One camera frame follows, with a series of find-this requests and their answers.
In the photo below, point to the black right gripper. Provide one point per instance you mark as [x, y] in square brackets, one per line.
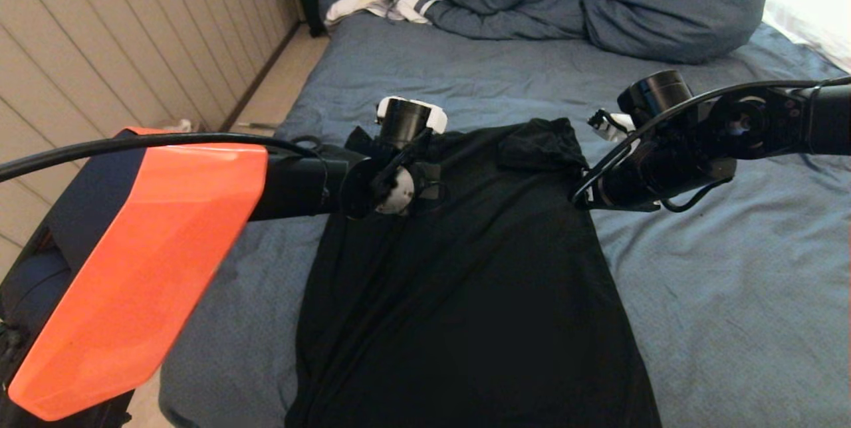
[651, 175]

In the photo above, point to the black moon print T-shirt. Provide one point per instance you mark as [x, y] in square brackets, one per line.
[465, 295]

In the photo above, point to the thin grey rod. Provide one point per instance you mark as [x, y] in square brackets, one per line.
[259, 125]

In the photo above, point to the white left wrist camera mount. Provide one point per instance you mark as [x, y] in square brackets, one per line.
[435, 115]

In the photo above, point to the white pillow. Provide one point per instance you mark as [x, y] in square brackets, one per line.
[814, 22]

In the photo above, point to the blue bed sheet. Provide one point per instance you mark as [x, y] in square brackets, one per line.
[498, 82]

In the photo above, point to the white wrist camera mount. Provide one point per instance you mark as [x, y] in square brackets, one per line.
[621, 123]
[435, 115]

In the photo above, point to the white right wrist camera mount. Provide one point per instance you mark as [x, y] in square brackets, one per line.
[621, 123]

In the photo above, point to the clear plastic bin liner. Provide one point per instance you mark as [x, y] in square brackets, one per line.
[179, 125]

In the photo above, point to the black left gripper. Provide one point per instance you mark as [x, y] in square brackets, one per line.
[429, 182]

